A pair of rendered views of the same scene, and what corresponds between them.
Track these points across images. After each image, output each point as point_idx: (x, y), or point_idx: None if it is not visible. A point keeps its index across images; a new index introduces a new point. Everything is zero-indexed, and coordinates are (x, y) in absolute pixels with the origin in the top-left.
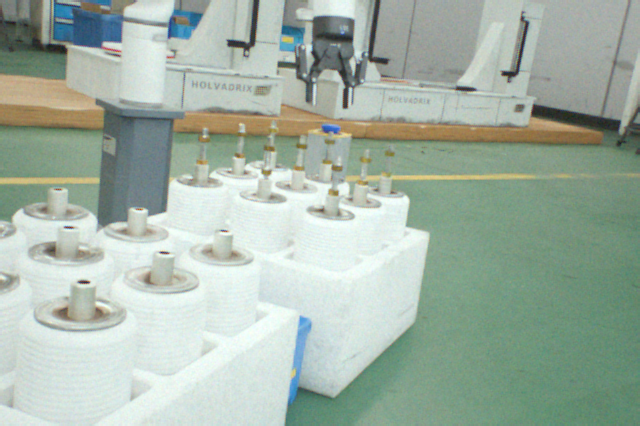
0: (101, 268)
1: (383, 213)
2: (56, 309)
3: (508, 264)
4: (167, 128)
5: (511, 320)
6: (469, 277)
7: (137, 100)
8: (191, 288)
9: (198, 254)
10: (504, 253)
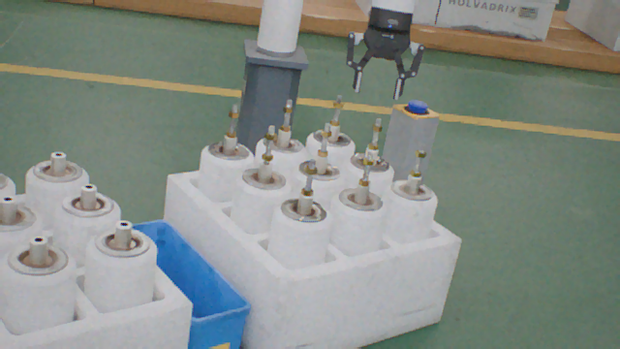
0: (17, 236)
1: (374, 217)
2: None
3: None
4: (291, 77)
5: (557, 346)
6: (568, 284)
7: (266, 48)
8: (46, 273)
9: (102, 238)
10: None
